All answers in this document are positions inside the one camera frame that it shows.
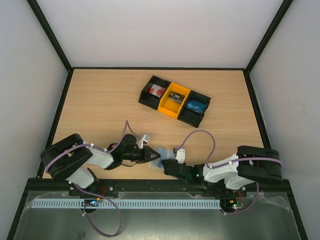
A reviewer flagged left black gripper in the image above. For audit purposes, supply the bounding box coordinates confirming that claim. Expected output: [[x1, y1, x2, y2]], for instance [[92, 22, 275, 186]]
[[122, 145, 161, 164]]

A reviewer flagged beige card holder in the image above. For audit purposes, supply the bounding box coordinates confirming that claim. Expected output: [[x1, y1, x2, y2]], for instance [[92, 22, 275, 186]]
[[149, 146, 176, 169]]

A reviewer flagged black bin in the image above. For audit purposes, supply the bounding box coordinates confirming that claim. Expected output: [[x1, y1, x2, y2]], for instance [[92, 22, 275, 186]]
[[138, 75, 171, 110], [177, 90, 211, 128]]

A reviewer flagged yellow bin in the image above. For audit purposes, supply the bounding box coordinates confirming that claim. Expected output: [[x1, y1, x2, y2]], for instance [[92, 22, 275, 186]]
[[157, 82, 191, 119]]

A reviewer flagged blue card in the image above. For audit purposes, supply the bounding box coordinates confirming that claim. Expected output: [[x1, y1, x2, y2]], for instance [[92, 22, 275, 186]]
[[186, 100, 206, 114]]

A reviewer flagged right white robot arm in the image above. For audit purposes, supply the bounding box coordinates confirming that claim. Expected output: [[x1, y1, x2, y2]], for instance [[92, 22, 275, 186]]
[[161, 145, 283, 196]]

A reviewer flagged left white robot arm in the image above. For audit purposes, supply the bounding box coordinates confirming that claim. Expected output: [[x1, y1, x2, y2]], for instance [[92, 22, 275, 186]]
[[40, 133, 161, 189]]

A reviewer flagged dark card in bin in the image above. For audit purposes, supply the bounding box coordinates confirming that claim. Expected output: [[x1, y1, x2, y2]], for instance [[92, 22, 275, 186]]
[[169, 91, 185, 104]]

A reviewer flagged red white card in bin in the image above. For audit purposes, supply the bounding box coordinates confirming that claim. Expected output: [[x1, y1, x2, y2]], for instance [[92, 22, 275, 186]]
[[148, 84, 165, 98]]

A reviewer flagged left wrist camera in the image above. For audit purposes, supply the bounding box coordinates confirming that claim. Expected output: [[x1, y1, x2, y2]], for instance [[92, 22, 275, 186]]
[[137, 134, 150, 149]]

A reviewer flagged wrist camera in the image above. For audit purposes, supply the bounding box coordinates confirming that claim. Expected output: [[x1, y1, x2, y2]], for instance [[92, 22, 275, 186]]
[[173, 148, 186, 164], [137, 134, 150, 149]]

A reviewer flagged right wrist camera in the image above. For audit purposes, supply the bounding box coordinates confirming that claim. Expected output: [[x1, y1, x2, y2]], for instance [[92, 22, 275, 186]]
[[173, 148, 186, 164]]

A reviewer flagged grey slotted cable duct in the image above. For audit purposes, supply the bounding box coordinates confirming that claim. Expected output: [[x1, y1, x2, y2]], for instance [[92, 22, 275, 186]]
[[30, 198, 221, 210]]

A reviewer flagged black aluminium frame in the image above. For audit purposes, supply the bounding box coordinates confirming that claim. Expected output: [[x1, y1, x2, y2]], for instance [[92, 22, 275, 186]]
[[0, 0, 320, 240]]

